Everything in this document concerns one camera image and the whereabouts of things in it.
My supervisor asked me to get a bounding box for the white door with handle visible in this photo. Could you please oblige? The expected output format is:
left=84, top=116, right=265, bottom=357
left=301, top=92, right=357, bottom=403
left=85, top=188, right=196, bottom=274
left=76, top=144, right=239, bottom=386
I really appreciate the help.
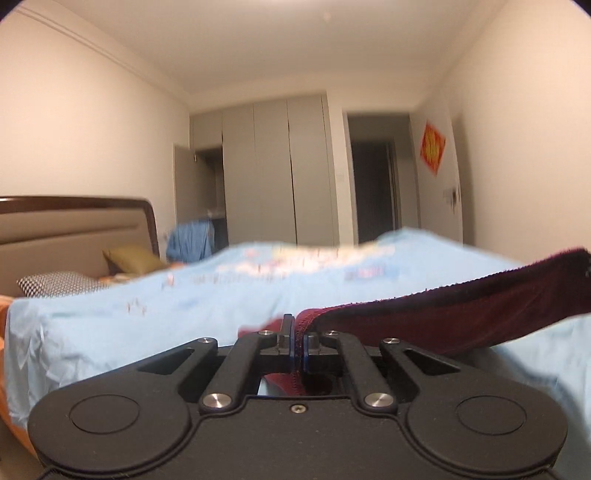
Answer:
left=410, top=94, right=464, bottom=243

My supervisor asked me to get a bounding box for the red door decoration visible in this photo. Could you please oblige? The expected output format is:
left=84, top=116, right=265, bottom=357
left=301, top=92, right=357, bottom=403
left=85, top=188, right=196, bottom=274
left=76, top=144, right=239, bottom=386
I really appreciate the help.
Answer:
left=420, top=121, right=447, bottom=176

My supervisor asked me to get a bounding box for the brown padded headboard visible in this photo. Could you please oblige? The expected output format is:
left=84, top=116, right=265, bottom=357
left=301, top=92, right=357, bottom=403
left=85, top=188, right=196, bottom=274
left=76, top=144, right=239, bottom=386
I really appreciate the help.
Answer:
left=1, top=196, right=159, bottom=297

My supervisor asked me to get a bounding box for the blue garment on chair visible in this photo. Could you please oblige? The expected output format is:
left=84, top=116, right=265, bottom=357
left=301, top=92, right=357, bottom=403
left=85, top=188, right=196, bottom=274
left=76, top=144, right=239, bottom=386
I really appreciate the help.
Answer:
left=165, top=219, right=214, bottom=264

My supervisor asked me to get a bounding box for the dark red sweater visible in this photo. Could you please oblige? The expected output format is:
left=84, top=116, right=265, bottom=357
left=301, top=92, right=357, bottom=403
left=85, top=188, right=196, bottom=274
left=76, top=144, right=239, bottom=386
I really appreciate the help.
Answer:
left=237, top=247, right=591, bottom=398

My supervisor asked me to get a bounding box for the grey built-in wardrobe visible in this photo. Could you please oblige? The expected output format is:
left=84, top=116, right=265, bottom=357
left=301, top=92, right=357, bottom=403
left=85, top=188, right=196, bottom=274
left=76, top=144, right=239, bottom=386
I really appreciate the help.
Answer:
left=173, top=94, right=339, bottom=246

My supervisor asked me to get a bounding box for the checkered black white pillow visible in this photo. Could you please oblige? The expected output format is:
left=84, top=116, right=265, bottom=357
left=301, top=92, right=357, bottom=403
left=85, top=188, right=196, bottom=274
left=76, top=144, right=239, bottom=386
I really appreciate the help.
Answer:
left=16, top=271, right=110, bottom=297

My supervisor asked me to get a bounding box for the olive yellow pillow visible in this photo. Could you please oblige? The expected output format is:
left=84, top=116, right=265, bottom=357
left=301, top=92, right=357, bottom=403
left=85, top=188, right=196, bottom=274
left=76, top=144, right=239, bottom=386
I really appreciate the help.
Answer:
left=102, top=245, right=168, bottom=276

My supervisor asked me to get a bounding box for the light blue cartoon bed sheet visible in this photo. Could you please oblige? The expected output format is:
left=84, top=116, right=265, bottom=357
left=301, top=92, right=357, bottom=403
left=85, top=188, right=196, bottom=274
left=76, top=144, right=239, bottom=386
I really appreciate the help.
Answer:
left=3, top=229, right=590, bottom=428

